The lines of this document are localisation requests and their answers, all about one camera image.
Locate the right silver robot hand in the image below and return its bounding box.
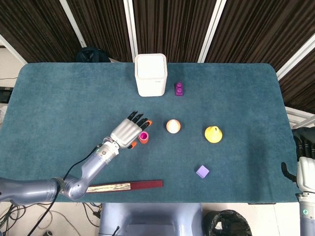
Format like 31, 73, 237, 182
281, 134, 315, 195

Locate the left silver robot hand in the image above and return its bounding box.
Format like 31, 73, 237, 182
110, 111, 153, 150

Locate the orange plastic cup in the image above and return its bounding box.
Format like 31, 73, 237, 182
138, 131, 150, 145

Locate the dark bag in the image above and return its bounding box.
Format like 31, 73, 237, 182
292, 126, 315, 139

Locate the cream peach ball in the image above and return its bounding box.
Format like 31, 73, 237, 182
165, 119, 182, 134

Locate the folded dark red fan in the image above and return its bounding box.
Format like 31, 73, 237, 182
86, 179, 164, 194

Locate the white metal rack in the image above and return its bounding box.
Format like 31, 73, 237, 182
285, 107, 315, 128

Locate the teal table cloth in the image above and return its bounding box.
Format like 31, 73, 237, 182
0, 62, 301, 205

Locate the white plastic waste bin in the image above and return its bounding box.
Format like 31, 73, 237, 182
134, 53, 169, 97

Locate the purple toy brick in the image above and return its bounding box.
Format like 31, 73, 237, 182
174, 82, 186, 96

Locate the dark backpack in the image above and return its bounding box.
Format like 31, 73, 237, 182
75, 46, 111, 63

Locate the dark brown slatted partition panel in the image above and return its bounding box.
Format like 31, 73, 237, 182
0, 0, 82, 63
205, 0, 315, 72
279, 55, 315, 114
132, 0, 217, 63
66, 0, 133, 62

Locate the lilac foam cube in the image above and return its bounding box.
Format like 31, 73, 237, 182
195, 165, 211, 179

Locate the yellow toy pear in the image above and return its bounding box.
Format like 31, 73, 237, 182
204, 125, 223, 144

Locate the blue-grey robot torso base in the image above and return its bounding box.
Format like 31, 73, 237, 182
99, 203, 204, 236

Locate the black bagged trash can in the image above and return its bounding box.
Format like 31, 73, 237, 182
204, 209, 253, 236

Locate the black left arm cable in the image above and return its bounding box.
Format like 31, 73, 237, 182
26, 145, 104, 236

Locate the white partition post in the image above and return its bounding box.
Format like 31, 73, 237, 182
276, 36, 315, 81
0, 33, 28, 65
123, 0, 139, 62
197, 0, 227, 63
59, 0, 87, 49

